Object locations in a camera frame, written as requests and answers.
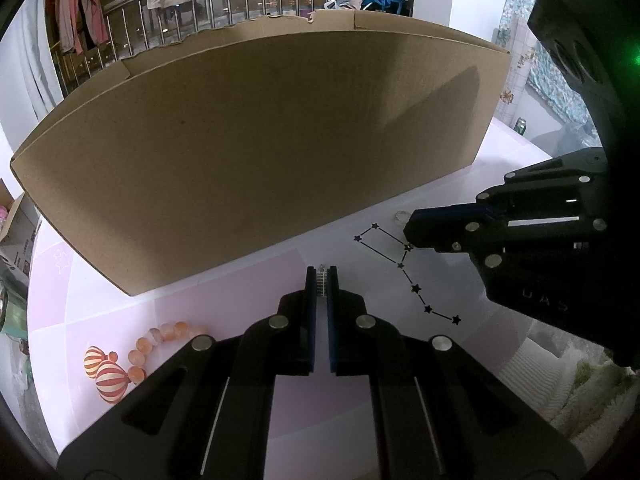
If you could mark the metal railing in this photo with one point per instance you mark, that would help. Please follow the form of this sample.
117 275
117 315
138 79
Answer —
240 0

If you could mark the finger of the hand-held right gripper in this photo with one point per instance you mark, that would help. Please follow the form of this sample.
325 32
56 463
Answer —
540 185
440 227

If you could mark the white plastic bag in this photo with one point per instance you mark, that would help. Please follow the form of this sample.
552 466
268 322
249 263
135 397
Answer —
345 1

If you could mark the silver rhinestone bar clip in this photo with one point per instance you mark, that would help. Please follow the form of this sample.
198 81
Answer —
322 280

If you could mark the wheelchair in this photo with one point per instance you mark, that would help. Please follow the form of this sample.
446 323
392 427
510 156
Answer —
390 2

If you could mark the pink hanging garment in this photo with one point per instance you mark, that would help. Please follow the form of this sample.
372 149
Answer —
80 5

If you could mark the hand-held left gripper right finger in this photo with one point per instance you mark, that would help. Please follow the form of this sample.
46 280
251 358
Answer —
332 330

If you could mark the green fluffy garment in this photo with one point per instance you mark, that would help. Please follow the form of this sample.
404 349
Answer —
597 395

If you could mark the brown cardboard box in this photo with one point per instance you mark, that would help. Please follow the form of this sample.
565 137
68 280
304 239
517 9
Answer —
250 150

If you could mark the pink checked tablecloth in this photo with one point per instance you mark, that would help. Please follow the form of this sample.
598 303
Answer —
450 285

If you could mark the green drink can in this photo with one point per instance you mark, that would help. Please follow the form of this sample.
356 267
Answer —
520 126

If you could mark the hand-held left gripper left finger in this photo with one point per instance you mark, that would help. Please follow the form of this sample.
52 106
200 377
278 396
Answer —
311 330

